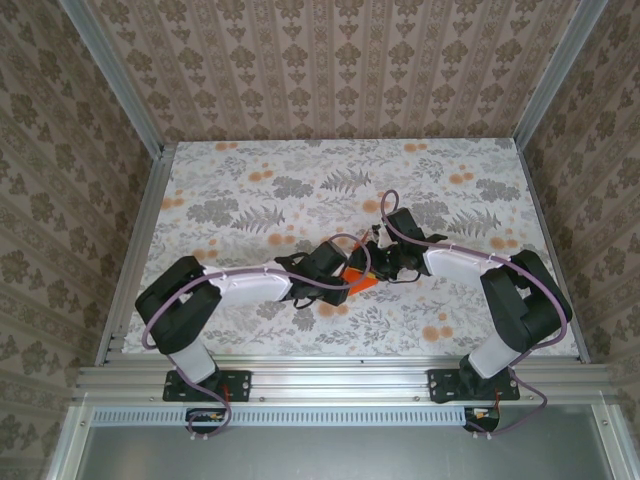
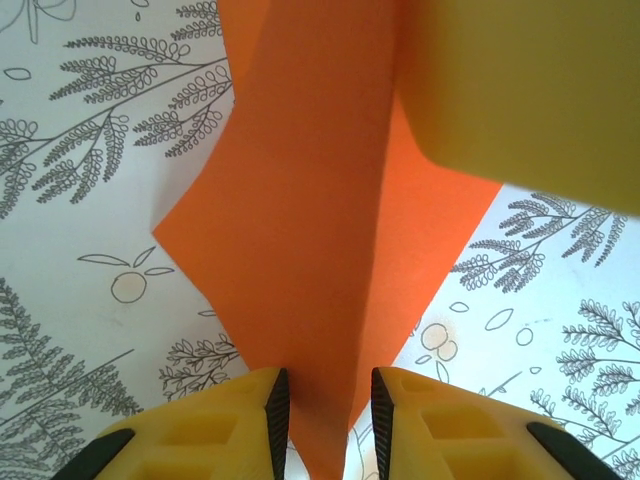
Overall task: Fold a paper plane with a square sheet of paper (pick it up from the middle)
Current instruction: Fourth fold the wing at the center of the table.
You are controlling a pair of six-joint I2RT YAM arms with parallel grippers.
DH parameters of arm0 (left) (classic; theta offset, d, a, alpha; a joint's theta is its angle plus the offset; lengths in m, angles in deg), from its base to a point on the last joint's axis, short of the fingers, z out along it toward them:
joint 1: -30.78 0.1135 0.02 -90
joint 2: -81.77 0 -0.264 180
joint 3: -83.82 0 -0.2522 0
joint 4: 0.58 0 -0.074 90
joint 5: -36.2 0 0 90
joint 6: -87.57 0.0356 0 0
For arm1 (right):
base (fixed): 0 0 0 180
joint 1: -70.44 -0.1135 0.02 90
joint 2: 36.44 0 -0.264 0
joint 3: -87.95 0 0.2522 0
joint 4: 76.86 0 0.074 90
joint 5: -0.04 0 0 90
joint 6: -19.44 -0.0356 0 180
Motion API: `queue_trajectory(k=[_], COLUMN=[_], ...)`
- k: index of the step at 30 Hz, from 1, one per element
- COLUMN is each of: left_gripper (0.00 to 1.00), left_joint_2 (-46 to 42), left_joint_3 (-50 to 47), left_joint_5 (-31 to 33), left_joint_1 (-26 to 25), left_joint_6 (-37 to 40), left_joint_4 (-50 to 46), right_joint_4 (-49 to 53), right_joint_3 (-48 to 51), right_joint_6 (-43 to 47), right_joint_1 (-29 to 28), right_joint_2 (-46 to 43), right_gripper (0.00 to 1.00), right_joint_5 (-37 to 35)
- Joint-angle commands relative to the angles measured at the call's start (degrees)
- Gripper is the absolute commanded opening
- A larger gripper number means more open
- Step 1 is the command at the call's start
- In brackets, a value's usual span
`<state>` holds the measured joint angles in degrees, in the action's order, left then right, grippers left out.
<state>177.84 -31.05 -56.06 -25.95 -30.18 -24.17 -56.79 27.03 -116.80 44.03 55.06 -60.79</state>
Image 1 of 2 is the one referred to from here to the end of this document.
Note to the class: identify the orange paper sheet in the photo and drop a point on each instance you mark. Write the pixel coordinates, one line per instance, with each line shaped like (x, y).
(360, 285)

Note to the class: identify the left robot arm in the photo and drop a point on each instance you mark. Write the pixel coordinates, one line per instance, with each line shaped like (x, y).
(175, 310)

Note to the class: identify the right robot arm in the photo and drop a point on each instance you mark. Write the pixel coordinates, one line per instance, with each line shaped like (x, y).
(525, 305)

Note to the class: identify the floral patterned table cover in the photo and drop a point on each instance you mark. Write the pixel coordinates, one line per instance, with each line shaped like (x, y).
(350, 165)

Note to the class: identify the black connector board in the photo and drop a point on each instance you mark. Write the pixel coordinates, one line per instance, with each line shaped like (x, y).
(482, 421)
(210, 423)

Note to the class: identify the aluminium cross rail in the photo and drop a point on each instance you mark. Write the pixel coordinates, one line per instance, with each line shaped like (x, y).
(340, 382)

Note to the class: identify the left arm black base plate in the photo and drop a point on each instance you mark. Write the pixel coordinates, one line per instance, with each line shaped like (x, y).
(240, 385)

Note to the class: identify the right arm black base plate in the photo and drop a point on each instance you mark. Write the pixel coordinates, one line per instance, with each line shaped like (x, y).
(440, 387)

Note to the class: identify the aluminium side rail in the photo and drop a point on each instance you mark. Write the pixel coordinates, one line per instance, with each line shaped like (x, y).
(545, 200)
(142, 220)

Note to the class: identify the aluminium frame post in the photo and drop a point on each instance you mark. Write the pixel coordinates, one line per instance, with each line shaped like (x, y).
(115, 80)
(555, 70)

